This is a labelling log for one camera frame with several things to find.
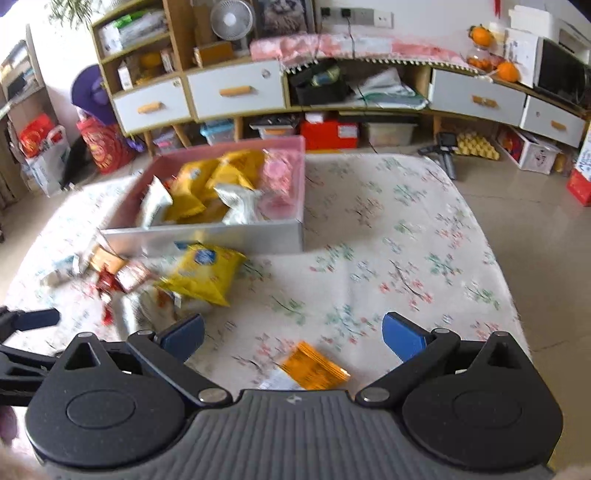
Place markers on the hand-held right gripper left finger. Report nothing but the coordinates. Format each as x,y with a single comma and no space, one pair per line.
184,337

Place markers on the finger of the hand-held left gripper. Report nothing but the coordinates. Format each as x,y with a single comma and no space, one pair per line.
39,319
18,364

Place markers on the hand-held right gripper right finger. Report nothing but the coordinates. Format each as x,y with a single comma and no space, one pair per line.
404,337

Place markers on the white rice cracker packet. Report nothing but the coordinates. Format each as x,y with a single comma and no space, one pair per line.
60,272

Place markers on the yellow chip bag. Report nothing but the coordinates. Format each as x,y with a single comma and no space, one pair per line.
203,274

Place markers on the red white candy packet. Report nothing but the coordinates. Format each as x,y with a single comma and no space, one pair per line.
136,277

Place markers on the red foil candy packet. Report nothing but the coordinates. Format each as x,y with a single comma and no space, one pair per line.
108,282

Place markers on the small orange packet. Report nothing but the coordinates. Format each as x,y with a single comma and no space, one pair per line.
314,367

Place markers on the silver box pink inside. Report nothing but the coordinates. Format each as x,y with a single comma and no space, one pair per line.
207,237

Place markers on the white packet dark print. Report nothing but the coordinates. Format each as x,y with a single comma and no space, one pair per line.
154,203

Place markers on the yellow waffle packet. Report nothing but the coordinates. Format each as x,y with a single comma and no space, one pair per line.
187,194
240,168

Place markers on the silver white snack packet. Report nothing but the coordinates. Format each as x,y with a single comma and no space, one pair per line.
240,201

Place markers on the pink crispy snack packet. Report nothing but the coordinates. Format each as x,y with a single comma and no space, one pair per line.
277,175

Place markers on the person's left hand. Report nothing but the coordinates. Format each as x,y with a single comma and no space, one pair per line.
7,424

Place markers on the plain white snack packet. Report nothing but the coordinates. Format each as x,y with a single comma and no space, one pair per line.
147,307

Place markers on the small brown cake packet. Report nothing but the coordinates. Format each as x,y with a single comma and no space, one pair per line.
105,261

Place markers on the beige fuzzy sleeve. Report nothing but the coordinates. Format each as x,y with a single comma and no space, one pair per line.
14,468

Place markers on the white shopping bag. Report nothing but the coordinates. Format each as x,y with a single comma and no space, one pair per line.
48,166

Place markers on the black bag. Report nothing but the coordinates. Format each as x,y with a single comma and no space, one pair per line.
76,161

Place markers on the red gift bag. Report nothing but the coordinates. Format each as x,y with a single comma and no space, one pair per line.
37,136

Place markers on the red patterned bag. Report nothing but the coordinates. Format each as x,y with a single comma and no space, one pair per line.
106,147

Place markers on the black handheld stabilizer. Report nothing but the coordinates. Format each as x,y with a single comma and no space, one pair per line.
443,152

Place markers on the clear storage bin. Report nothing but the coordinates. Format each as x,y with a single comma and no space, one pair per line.
390,134

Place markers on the yellow tray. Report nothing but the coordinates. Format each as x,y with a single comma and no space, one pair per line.
475,145

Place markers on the clear storage box blue lid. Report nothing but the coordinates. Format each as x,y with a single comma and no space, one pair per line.
217,131

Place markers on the red storage box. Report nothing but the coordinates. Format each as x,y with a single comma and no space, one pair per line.
328,134

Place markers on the white box red pattern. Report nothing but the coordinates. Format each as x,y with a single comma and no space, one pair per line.
531,154

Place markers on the purple plush toy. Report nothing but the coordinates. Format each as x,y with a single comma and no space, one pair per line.
92,92

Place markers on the pile of papers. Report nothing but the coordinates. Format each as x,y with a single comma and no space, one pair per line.
388,90

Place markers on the wooden low cabinet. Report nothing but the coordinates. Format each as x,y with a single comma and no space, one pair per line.
421,85

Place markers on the small white carton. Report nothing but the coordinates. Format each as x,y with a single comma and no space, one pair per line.
123,76

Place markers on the yellow item on shelf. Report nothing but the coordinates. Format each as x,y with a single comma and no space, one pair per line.
150,62

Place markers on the small brown carton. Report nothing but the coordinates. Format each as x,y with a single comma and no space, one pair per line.
167,60

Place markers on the cardboard box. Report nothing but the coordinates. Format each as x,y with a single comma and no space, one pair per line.
213,54

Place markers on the orange fruit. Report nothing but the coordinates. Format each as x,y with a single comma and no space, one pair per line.
480,34
508,71

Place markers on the glass jar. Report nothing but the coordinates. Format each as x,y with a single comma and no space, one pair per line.
479,60

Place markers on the pink cloth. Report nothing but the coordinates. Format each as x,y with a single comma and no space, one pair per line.
369,46

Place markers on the wooden shelf cabinet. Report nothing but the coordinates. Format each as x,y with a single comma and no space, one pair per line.
178,37

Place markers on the white printed box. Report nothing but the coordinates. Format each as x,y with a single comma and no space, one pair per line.
521,55

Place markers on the black microwave oven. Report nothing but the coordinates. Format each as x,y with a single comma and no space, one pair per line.
561,74

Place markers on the stack of papers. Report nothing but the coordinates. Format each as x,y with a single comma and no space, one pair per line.
143,25

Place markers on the green plant leaves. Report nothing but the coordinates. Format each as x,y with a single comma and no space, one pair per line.
78,9

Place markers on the white desk fan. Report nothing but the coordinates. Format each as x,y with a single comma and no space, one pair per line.
231,21

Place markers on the framed cat picture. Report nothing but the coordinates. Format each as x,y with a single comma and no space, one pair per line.
284,16

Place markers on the wall socket panel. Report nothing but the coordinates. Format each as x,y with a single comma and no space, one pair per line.
355,16

